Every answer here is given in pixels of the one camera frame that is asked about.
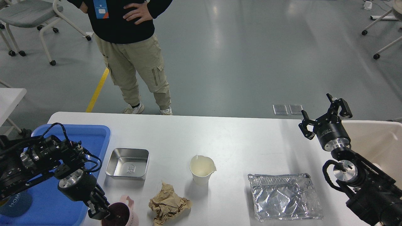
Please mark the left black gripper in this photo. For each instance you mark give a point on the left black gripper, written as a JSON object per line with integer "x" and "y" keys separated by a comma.
{"x": 84, "y": 187}

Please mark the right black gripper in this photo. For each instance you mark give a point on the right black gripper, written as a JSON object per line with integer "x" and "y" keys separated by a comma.
{"x": 329, "y": 129}

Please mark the pink HOME mug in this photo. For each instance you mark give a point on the pink HOME mug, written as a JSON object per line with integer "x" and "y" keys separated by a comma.
{"x": 122, "y": 213}

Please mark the square stainless steel dish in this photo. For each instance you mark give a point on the square stainless steel dish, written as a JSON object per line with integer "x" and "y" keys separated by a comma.
{"x": 128, "y": 163}

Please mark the dark teal HOME mug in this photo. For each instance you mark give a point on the dark teal HOME mug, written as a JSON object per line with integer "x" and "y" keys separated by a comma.
{"x": 17, "y": 205}

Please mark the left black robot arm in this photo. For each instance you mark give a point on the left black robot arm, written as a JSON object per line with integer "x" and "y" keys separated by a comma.
{"x": 29, "y": 161}

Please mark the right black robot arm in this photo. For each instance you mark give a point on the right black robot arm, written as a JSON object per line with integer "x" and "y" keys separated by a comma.
{"x": 372, "y": 194}

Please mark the person's left hand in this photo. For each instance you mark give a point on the person's left hand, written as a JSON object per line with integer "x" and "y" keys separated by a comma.
{"x": 140, "y": 13}

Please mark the person's right hand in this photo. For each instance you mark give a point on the person's right hand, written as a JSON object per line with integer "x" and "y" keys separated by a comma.
{"x": 84, "y": 8}

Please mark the silver floor plate right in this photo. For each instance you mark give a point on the silver floor plate right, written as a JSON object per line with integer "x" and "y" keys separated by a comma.
{"x": 296, "y": 109}

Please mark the silver floor plate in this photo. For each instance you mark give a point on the silver floor plate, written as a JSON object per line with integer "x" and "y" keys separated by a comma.
{"x": 296, "y": 109}
{"x": 280, "y": 109}

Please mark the blue plastic tray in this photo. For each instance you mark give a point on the blue plastic tray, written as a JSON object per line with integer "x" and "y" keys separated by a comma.
{"x": 49, "y": 206}

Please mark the silver floor plate left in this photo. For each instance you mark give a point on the silver floor plate left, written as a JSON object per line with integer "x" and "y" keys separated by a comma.
{"x": 280, "y": 109}

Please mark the white plastic bin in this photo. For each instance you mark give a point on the white plastic bin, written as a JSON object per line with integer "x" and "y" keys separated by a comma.
{"x": 380, "y": 142}

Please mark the crumpled brown paper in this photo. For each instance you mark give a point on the crumpled brown paper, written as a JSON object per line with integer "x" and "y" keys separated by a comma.
{"x": 167, "y": 204}

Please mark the aluminium foil container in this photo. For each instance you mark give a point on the aluminium foil container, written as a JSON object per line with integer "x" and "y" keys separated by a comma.
{"x": 284, "y": 197}

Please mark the white paper cup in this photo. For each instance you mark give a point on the white paper cup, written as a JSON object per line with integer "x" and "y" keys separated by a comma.
{"x": 202, "y": 167}

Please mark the white side table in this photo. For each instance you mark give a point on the white side table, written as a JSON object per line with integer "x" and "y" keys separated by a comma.
{"x": 9, "y": 99}

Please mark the person in black sweater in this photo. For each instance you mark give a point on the person in black sweater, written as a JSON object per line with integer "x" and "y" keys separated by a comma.
{"x": 129, "y": 49}

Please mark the blue ID badge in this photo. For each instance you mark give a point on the blue ID badge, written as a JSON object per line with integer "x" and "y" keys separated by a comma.
{"x": 101, "y": 9}

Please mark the grey office chair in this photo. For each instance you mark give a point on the grey office chair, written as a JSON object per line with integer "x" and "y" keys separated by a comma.
{"x": 35, "y": 13}

